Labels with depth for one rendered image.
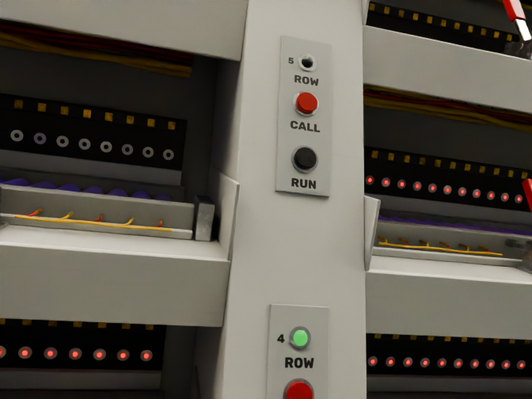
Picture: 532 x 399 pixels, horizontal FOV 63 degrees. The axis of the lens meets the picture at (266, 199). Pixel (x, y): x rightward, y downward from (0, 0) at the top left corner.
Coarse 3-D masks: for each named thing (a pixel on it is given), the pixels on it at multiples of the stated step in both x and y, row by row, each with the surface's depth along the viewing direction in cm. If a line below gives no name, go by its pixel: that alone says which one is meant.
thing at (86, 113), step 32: (0, 96) 41; (0, 128) 42; (32, 128) 43; (64, 128) 43; (96, 128) 44; (128, 128) 44; (160, 128) 45; (96, 160) 44; (128, 160) 45; (160, 160) 45
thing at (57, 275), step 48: (0, 240) 26; (48, 240) 27; (96, 240) 29; (144, 240) 31; (192, 240) 32; (0, 288) 25; (48, 288) 26; (96, 288) 27; (144, 288) 27; (192, 288) 28
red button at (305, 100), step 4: (304, 92) 32; (300, 96) 32; (304, 96) 32; (308, 96) 32; (312, 96) 32; (296, 100) 32; (300, 100) 32; (304, 100) 32; (308, 100) 32; (312, 100) 32; (316, 100) 32; (296, 104) 32; (300, 104) 31; (304, 104) 32; (308, 104) 32; (312, 104) 32; (316, 104) 32; (300, 108) 31; (304, 108) 31; (308, 108) 32; (312, 108) 32; (304, 112) 32; (308, 112) 32
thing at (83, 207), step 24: (24, 192) 30; (48, 192) 31; (72, 192) 32; (24, 216) 29; (48, 216) 31; (72, 216) 31; (96, 216) 31; (120, 216) 32; (144, 216) 32; (168, 216) 32; (192, 216) 33
